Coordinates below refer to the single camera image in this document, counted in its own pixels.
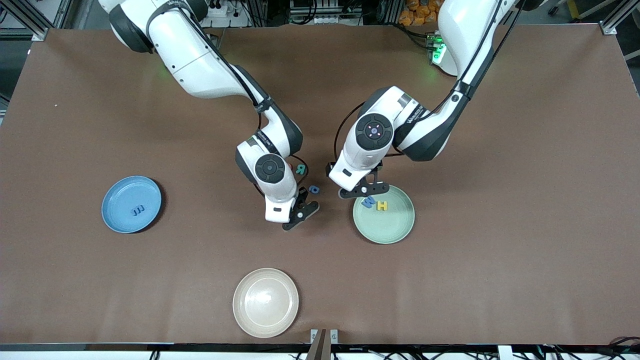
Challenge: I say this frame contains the orange fruit bag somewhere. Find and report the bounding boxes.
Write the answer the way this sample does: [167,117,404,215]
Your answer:
[398,0,443,27]

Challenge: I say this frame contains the blue plate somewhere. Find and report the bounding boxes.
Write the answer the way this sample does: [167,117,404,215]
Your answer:
[101,175,163,234]

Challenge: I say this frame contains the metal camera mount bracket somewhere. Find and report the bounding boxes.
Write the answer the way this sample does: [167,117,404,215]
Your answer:
[306,328,339,360]

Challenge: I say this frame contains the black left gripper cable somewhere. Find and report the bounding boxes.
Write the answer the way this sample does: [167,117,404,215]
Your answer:
[333,102,371,166]

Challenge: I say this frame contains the brown table mat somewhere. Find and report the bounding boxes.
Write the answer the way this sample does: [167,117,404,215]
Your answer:
[0,22,640,346]

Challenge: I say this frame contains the white power strip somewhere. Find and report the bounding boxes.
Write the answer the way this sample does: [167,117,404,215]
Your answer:
[207,0,251,28]

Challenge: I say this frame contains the green plate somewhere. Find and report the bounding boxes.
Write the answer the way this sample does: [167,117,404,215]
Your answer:
[352,184,416,245]

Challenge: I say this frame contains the aluminium frame profile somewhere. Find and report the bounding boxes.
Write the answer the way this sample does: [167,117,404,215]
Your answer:
[0,0,66,42]
[600,0,640,36]

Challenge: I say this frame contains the beige plate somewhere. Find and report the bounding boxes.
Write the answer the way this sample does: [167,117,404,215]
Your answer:
[232,268,300,339]

